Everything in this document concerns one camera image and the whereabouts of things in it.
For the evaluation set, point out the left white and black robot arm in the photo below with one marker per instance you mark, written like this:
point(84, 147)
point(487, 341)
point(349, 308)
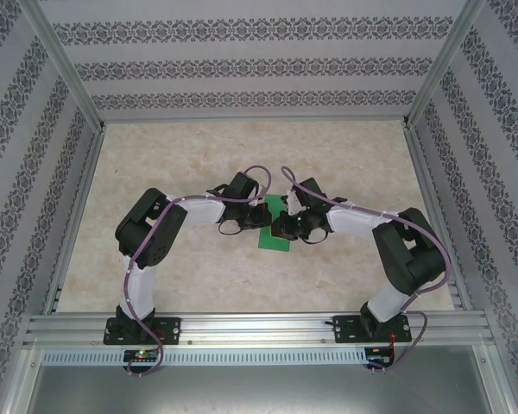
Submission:
point(142, 289)

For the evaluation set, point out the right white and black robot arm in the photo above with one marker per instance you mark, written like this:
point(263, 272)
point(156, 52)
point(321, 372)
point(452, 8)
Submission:
point(349, 220)

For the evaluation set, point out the grey metal sheet panel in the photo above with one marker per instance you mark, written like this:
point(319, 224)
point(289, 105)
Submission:
point(259, 388)

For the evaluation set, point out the aluminium mounting rail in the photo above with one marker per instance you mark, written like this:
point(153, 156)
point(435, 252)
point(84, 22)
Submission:
point(259, 328)

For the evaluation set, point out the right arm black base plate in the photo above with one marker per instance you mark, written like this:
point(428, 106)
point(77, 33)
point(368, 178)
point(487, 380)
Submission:
point(349, 330)

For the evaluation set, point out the aluminium side rail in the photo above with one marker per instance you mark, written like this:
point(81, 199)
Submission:
point(78, 215)
point(433, 215)

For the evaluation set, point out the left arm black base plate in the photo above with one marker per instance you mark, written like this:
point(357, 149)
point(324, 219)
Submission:
point(172, 332)

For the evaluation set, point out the short aluminium frame post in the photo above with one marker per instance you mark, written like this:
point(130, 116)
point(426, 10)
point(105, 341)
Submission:
point(19, 379)
point(498, 379)

